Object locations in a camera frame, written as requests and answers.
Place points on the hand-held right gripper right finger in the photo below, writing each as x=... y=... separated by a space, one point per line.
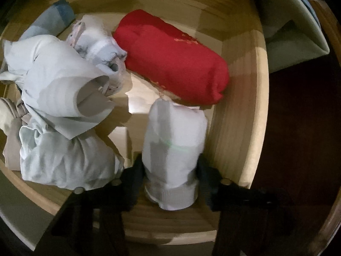
x=203 y=173

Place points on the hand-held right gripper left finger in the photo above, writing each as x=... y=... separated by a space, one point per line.
x=137 y=173

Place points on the wooden drawer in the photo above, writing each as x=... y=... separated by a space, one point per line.
x=234 y=128

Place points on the pale blue underwear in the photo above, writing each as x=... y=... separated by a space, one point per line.
x=66 y=160
x=53 y=80

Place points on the white pink patterned sock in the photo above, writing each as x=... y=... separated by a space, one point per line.
x=98 y=45

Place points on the red rolled underwear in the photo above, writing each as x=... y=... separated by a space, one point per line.
x=170 y=58

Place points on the beige underwear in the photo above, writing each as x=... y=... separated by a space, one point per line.
x=10 y=144

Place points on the blue grey rolled sock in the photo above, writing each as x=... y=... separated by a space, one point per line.
x=50 y=21

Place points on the brown wooden frame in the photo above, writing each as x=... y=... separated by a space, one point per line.
x=327 y=24

